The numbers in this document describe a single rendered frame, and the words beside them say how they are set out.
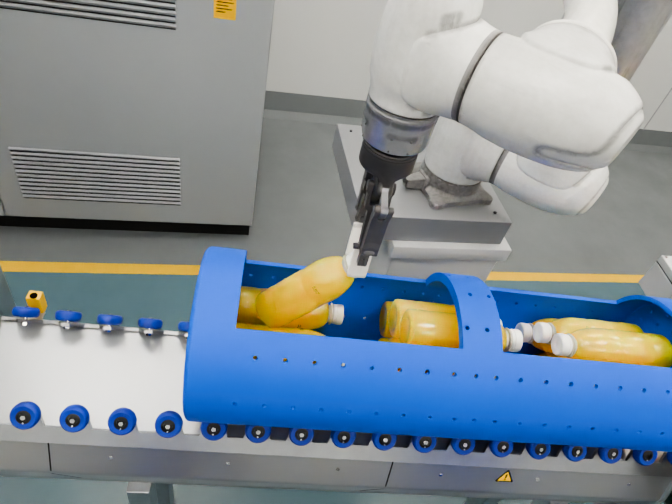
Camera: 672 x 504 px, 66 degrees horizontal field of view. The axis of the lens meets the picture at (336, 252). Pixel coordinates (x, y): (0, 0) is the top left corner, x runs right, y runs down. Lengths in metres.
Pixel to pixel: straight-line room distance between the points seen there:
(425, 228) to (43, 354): 0.84
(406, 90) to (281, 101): 3.03
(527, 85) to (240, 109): 1.72
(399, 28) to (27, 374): 0.85
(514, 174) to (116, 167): 1.69
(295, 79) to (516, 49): 3.03
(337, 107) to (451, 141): 2.49
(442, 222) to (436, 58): 0.73
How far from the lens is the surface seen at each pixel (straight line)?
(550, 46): 0.58
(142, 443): 0.99
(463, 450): 1.03
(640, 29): 1.07
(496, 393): 0.85
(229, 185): 2.39
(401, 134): 0.63
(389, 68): 0.60
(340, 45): 3.49
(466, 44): 0.57
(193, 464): 1.02
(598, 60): 0.58
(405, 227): 1.24
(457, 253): 1.32
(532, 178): 1.20
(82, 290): 2.43
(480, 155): 1.21
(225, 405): 0.80
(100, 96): 2.21
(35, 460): 1.08
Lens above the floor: 1.81
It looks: 43 degrees down
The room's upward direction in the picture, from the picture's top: 15 degrees clockwise
